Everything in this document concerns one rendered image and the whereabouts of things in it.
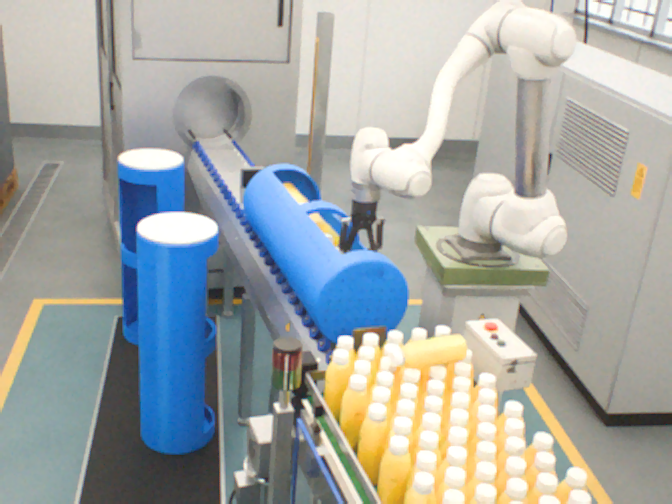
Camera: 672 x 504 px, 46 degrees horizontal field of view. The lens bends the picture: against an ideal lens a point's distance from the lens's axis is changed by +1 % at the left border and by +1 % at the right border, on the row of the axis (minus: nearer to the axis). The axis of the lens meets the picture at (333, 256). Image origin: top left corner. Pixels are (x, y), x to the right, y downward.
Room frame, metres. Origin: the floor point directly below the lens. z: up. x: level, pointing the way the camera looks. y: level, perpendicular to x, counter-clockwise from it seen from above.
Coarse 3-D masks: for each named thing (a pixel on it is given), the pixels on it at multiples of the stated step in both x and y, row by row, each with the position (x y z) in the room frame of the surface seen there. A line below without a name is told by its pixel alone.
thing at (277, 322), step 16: (192, 160) 3.83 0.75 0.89; (224, 160) 3.75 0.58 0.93; (240, 160) 3.77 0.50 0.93; (192, 176) 3.73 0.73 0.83; (224, 176) 3.50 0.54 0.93; (240, 176) 3.52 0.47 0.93; (208, 192) 3.41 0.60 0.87; (208, 208) 3.38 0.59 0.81; (224, 224) 3.07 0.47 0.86; (224, 240) 3.16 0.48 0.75; (240, 240) 2.85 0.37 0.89; (240, 256) 2.78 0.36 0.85; (240, 272) 2.95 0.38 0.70; (256, 272) 2.59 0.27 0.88; (256, 288) 2.54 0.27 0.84; (256, 304) 2.73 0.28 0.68; (272, 304) 2.37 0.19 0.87; (272, 320) 2.33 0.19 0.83; (288, 320) 2.23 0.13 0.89; (272, 336) 2.56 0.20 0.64; (288, 336) 2.18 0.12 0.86; (320, 384) 1.90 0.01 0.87
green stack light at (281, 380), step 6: (300, 366) 1.45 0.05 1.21; (270, 372) 1.45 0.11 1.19; (276, 372) 1.43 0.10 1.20; (282, 372) 1.42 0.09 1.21; (288, 372) 1.42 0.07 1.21; (294, 372) 1.43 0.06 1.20; (270, 378) 1.45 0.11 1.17; (276, 378) 1.43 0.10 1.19; (282, 378) 1.42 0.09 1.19; (288, 378) 1.42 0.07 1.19; (294, 378) 1.43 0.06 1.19; (270, 384) 1.44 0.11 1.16; (276, 384) 1.43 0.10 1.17; (282, 384) 1.42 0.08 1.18; (288, 384) 1.43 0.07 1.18; (294, 384) 1.43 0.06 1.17; (282, 390) 1.42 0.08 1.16; (288, 390) 1.42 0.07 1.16
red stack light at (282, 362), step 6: (276, 354) 1.43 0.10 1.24; (282, 354) 1.43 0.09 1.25; (294, 354) 1.43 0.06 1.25; (300, 354) 1.44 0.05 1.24; (276, 360) 1.43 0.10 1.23; (282, 360) 1.42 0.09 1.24; (288, 360) 1.42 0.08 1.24; (294, 360) 1.43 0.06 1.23; (300, 360) 1.45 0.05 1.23; (276, 366) 1.43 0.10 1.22; (282, 366) 1.42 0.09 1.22; (288, 366) 1.42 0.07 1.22; (294, 366) 1.43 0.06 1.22
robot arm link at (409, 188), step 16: (464, 48) 2.36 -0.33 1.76; (480, 48) 2.35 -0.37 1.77; (448, 64) 2.34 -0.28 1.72; (464, 64) 2.34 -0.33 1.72; (480, 64) 2.37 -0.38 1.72; (448, 80) 2.30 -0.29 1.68; (432, 96) 2.27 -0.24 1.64; (448, 96) 2.25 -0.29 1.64; (432, 112) 2.20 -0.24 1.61; (448, 112) 2.22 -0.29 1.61; (432, 128) 2.14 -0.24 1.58; (416, 144) 2.10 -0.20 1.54; (432, 144) 2.11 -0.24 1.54; (384, 160) 2.08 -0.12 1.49; (400, 160) 2.05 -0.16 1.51; (416, 160) 2.04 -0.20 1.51; (384, 176) 2.05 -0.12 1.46; (400, 176) 2.01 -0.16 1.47; (416, 176) 2.00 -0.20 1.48; (400, 192) 2.01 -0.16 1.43; (416, 192) 2.00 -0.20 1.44
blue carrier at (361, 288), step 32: (256, 192) 2.65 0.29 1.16; (288, 192) 2.52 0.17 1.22; (256, 224) 2.56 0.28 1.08; (288, 224) 2.33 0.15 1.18; (288, 256) 2.21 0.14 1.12; (320, 256) 2.07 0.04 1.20; (352, 256) 2.01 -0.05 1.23; (384, 256) 2.07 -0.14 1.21; (320, 288) 1.95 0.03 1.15; (352, 288) 1.97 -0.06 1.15; (384, 288) 2.01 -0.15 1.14; (320, 320) 1.94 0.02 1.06; (352, 320) 1.98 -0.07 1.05; (384, 320) 2.02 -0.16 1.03
